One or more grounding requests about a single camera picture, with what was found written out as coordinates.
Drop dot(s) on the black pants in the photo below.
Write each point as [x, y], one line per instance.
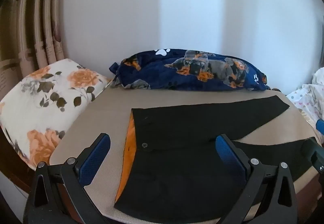
[177, 163]

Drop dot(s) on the polka dot white cloth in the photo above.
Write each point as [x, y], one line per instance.
[307, 97]

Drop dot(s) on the navy dog print blanket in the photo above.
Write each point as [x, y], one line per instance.
[157, 72]

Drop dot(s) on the brown wooden headboard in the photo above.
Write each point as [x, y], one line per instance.
[12, 158]

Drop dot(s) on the beige patterned curtain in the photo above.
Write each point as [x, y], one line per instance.
[27, 23]

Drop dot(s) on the brown wooden bed frame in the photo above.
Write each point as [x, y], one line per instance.
[311, 196]

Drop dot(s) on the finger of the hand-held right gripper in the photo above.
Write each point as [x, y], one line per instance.
[313, 153]
[320, 127]

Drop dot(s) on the floral white pillow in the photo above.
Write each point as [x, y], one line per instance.
[45, 102]

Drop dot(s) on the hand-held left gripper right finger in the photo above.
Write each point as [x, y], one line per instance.
[227, 155]

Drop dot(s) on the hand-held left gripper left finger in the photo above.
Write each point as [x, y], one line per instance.
[96, 155]

